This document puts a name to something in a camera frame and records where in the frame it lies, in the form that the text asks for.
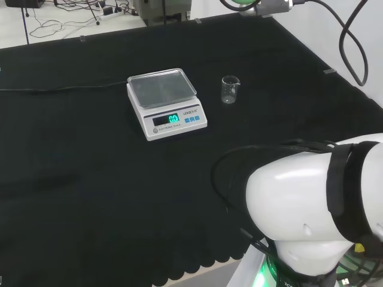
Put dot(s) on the small clear glass beaker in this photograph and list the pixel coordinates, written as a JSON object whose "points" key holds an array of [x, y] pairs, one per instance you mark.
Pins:
{"points": [[230, 96]]}

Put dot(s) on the white electronic balance steel pan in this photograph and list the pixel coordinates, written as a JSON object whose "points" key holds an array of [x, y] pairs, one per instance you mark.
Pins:
{"points": [[167, 119]]}

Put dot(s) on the black bench cloth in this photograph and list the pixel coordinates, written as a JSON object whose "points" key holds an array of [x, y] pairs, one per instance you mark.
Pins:
{"points": [[89, 179]]}

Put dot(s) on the grey metal cabinet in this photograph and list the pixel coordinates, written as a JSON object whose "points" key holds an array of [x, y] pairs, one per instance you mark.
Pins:
{"points": [[161, 12]]}

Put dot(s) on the white power strip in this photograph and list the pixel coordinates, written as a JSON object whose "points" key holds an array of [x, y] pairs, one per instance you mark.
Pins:
{"points": [[112, 15]]}

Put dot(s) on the yellow stop button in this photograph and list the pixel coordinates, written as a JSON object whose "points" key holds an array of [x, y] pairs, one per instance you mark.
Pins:
{"points": [[359, 247]]}

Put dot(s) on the dark tripod leg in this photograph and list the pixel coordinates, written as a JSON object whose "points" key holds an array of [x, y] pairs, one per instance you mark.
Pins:
{"points": [[25, 27]]}

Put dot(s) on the black box on floor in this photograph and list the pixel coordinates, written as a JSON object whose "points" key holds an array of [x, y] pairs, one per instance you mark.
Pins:
{"points": [[24, 3]]}

